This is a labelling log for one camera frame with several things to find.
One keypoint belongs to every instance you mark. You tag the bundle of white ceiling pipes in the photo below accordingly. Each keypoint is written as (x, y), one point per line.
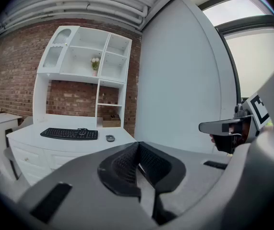
(91, 9)

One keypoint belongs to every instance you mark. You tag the large window dark frame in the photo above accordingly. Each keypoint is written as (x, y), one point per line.
(254, 63)

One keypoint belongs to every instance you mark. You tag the person's right hand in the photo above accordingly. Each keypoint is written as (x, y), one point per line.
(224, 144)

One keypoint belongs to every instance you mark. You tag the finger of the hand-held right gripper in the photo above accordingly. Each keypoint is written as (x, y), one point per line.
(211, 128)

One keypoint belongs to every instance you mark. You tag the ribbed glass cabinet door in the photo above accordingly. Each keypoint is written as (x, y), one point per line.
(52, 56)

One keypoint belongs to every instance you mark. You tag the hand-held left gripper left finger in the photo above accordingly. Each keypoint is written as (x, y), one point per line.
(79, 190)

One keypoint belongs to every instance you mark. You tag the grey chair black frame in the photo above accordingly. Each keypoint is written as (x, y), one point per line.
(8, 153)

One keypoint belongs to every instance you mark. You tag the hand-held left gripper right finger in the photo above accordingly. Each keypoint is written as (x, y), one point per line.
(187, 171)

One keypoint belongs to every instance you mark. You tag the white side table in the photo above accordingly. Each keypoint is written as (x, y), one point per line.
(0, 121)

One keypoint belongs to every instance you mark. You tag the white desk with drawers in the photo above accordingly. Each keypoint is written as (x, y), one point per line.
(67, 144)

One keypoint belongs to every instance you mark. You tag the grey computer mouse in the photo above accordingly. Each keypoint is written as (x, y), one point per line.
(110, 138)

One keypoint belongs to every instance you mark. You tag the black keyboard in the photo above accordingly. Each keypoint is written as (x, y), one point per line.
(67, 134)

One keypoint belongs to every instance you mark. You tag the white flower bouquet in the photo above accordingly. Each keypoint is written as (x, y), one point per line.
(95, 62)

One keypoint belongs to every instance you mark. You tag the wooden organizer box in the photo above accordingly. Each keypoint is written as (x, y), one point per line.
(111, 123)

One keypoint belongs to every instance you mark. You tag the pink ribbed vase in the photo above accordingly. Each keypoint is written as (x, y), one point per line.
(95, 73)

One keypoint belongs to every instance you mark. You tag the white hutch shelf unit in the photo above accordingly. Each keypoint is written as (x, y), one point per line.
(40, 99)

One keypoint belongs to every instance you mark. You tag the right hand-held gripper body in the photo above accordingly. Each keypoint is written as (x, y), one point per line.
(256, 111)

